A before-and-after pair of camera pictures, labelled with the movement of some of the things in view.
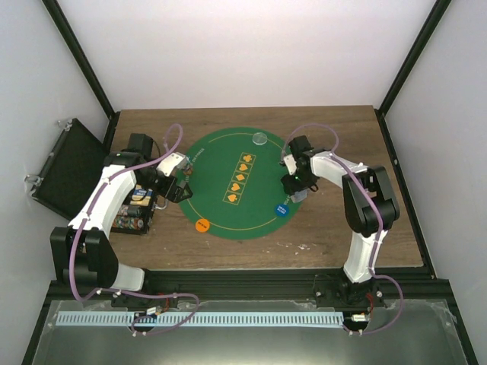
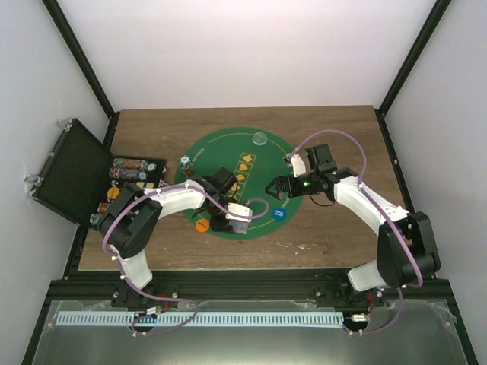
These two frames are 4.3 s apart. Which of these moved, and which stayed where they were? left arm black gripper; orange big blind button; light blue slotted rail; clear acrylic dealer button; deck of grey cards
Moved: left arm black gripper; deck of grey cards
Stayed: clear acrylic dealer button; orange big blind button; light blue slotted rail
